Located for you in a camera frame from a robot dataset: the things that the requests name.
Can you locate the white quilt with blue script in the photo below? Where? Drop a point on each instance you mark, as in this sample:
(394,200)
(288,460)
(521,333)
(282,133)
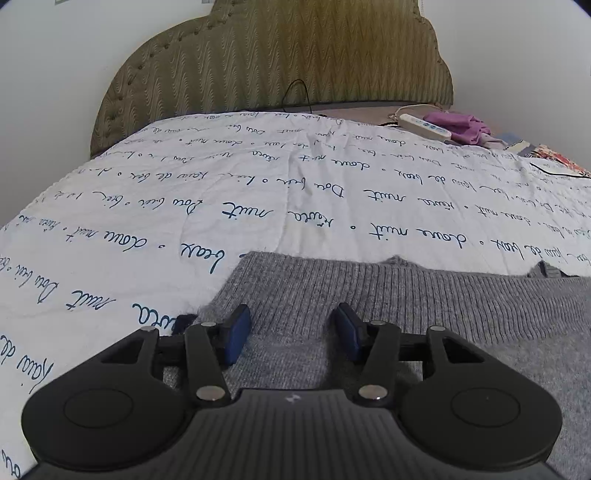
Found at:
(153,226)

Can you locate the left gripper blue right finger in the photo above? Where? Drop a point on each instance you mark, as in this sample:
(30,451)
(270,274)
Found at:
(373,347)

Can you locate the olive green upholstered headboard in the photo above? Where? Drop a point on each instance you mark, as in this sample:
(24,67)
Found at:
(255,55)

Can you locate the purple cloth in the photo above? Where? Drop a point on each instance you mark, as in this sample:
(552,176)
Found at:
(465,129)

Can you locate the grey and navy knit sweater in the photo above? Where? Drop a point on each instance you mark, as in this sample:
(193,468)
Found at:
(537,323)

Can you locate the floral patterned cloth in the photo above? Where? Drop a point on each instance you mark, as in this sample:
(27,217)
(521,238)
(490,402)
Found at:
(543,151)

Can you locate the white power strip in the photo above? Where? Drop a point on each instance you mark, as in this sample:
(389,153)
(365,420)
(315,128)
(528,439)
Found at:
(424,128)

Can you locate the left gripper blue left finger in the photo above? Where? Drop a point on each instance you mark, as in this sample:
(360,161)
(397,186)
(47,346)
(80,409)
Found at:
(212,347)

